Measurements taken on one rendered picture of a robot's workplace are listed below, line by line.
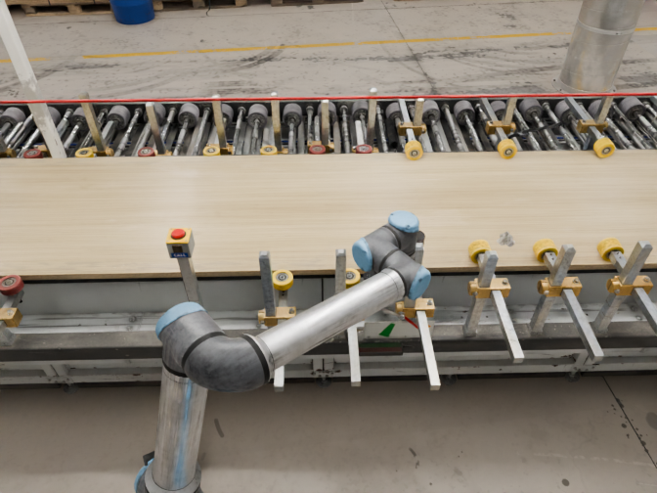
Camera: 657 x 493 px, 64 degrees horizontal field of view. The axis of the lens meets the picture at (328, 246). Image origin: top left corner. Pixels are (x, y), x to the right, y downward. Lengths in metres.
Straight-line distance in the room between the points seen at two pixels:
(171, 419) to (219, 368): 0.28
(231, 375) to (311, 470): 1.46
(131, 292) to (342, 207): 0.93
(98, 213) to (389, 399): 1.60
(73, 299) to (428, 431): 1.67
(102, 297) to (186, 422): 1.07
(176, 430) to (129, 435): 1.38
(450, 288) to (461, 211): 0.34
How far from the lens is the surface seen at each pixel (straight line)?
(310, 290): 2.13
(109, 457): 2.73
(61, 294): 2.37
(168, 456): 1.46
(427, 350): 1.82
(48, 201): 2.59
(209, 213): 2.28
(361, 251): 1.44
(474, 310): 1.98
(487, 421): 2.74
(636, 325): 2.38
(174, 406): 1.32
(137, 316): 2.32
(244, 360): 1.11
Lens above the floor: 2.31
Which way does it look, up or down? 43 degrees down
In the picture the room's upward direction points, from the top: straight up
